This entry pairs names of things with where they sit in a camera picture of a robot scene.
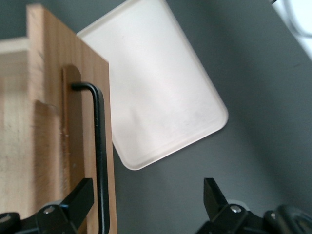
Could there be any black metal drawer handle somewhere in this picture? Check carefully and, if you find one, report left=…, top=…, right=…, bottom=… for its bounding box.
left=71, top=82, right=111, bottom=234

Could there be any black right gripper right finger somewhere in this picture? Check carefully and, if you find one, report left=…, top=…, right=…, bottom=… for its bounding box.
left=196, top=177, right=250, bottom=234

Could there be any wooden drawer with black handle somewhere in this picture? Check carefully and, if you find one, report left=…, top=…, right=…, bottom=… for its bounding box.
left=0, top=4, right=118, bottom=234

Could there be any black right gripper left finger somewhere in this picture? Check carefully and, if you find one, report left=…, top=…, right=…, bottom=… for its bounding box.
left=35, top=177, right=95, bottom=234

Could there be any cream plastic tray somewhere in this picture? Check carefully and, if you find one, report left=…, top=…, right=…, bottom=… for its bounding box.
left=76, top=0, right=230, bottom=171

